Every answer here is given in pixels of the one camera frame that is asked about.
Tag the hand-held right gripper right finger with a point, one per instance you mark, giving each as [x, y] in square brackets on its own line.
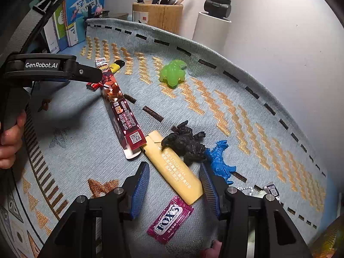
[209, 190]

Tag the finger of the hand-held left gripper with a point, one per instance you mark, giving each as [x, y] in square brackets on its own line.
[88, 72]

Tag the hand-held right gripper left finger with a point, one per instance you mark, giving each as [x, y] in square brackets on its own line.
[139, 190]

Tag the yellow lighter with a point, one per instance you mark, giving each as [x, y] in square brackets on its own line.
[116, 66]

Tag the long dark red card box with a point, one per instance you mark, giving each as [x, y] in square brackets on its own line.
[118, 107]

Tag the green toy dinosaur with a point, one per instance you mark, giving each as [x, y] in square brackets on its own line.
[173, 74]

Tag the person's left hand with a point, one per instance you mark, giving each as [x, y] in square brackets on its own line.
[10, 142]

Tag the red lighter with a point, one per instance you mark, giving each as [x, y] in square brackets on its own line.
[92, 86]

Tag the white book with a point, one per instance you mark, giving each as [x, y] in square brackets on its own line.
[51, 37]

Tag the blue toy dinosaur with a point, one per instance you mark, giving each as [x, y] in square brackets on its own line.
[220, 161]

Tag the beige flat lighter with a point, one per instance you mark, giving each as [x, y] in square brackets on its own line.
[177, 174]

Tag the small brown dried piece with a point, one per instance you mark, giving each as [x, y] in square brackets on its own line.
[44, 105]

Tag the magenta candy packet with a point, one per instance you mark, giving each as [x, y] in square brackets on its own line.
[170, 220]

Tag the black monster toy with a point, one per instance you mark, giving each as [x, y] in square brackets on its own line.
[185, 142]

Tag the blue-grey woven mat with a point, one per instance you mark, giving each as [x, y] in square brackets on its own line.
[80, 129]

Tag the pink soft piece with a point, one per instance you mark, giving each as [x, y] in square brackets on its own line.
[212, 250]

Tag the blue cartoon book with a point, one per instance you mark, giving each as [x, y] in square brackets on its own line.
[83, 8]

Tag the wooden pen holder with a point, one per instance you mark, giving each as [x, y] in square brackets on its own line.
[158, 16]

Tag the white cylinder stand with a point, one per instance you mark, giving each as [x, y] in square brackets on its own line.
[209, 32]

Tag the yellow-green translucent piece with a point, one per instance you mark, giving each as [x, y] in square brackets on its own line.
[329, 242]

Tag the black round device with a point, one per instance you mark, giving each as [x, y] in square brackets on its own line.
[217, 6]

